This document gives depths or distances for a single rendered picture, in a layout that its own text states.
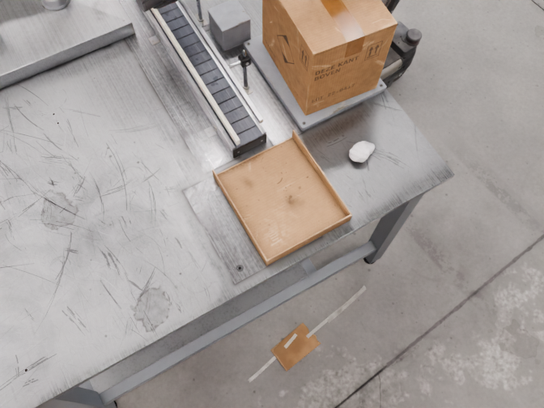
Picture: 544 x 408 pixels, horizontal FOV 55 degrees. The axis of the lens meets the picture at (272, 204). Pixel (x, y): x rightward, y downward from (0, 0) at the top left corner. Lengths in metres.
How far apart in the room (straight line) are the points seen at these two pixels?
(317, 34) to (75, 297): 0.89
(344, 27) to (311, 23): 0.08
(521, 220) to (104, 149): 1.81
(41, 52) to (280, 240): 0.91
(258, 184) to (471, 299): 1.22
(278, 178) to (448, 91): 1.52
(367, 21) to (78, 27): 0.88
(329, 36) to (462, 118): 1.47
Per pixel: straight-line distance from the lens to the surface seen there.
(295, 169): 1.46
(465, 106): 2.77
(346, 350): 2.17
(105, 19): 1.78
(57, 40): 1.77
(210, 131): 1.53
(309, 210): 1.41
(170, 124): 1.56
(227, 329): 1.94
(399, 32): 2.57
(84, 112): 1.64
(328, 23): 1.39
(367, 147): 1.50
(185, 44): 1.67
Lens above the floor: 2.13
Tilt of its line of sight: 66 degrees down
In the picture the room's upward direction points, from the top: 3 degrees clockwise
